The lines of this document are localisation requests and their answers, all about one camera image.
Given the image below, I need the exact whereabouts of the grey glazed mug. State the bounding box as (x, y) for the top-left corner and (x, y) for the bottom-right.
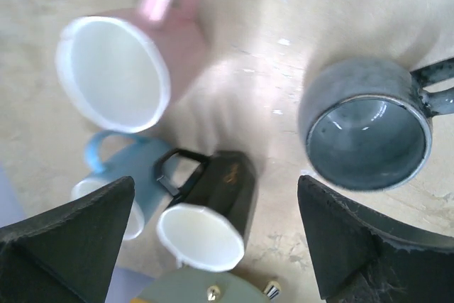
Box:
(298, 57), (453, 192)

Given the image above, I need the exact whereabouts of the pink faceted mug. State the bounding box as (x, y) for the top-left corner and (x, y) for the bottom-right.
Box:
(55, 0), (207, 133)

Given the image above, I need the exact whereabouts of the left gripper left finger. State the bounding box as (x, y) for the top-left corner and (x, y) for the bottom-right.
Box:
(1, 176), (135, 302)

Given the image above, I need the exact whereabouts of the black faceted mug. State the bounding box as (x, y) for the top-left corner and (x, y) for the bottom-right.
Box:
(153, 148), (258, 272)

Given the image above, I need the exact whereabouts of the light blue mug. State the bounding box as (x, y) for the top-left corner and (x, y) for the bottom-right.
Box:
(71, 131), (173, 241)

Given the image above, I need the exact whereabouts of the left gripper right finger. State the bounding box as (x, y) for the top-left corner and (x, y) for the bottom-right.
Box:
(297, 175), (453, 302)

